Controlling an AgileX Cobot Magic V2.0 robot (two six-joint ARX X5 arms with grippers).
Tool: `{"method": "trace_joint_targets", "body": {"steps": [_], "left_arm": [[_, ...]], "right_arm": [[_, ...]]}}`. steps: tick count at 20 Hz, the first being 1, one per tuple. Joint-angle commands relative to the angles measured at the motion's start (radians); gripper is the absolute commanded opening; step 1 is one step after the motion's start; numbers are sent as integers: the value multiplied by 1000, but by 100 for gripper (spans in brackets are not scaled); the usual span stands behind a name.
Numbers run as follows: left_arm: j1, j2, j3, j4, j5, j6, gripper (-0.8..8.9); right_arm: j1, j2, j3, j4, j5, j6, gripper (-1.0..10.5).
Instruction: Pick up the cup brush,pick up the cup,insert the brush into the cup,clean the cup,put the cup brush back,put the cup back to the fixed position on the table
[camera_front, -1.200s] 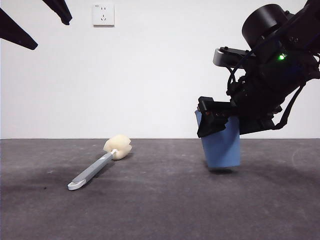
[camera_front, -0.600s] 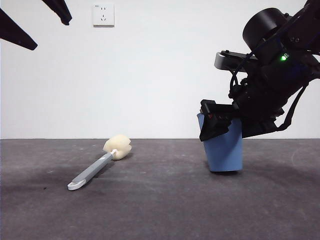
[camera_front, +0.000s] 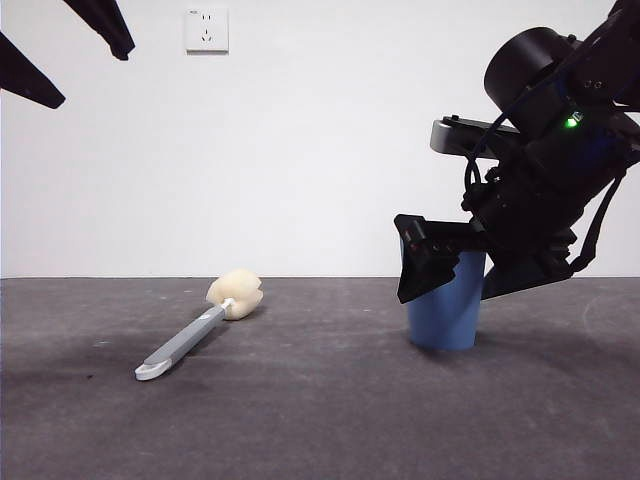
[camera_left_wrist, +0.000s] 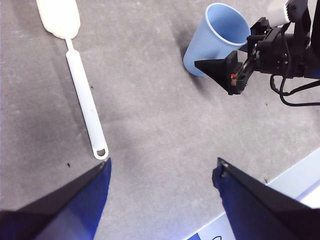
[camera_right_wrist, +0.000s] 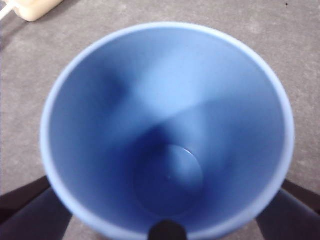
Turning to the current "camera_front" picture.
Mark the blue ribbed plastic cup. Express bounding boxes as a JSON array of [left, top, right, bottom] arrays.
[[405, 248, 488, 351]]

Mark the grey-handled sponge cup brush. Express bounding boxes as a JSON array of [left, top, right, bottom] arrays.
[[134, 268, 265, 382]]

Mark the white wall socket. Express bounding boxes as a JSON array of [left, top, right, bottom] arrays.
[[185, 6, 231, 54]]

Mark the black camera cable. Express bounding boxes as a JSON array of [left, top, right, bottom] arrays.
[[462, 9, 626, 202]]

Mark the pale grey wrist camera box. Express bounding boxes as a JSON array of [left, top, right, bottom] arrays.
[[429, 115, 524, 159]]

